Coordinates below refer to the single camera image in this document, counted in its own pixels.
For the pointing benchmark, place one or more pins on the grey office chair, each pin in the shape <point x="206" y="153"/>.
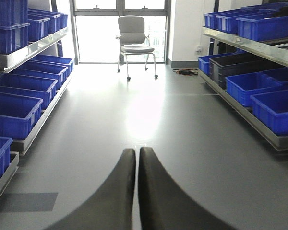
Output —
<point x="132" y="39"/>

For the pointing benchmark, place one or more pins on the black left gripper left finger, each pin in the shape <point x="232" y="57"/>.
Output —
<point x="110" y="206"/>

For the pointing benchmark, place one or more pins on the orange cable power adapter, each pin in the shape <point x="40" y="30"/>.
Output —
<point x="186" y="72"/>

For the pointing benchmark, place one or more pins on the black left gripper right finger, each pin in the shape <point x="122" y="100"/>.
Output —
<point x="164" y="205"/>

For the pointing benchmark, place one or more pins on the dark navy plastic bin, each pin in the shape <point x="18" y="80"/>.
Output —
<point x="231" y="65"/>

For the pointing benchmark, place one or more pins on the steel shelf rack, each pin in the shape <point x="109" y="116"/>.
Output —
<point x="9" y="62"/>
<point x="265" y="50"/>

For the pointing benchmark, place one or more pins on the blue stacked plastic bin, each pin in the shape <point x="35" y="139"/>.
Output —
<point x="13" y="25"/>

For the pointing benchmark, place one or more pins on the right steel shelf rack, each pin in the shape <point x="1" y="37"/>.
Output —
<point x="265" y="50"/>

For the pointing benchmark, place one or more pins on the left steel shelf rack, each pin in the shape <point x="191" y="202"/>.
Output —
<point x="9" y="62"/>

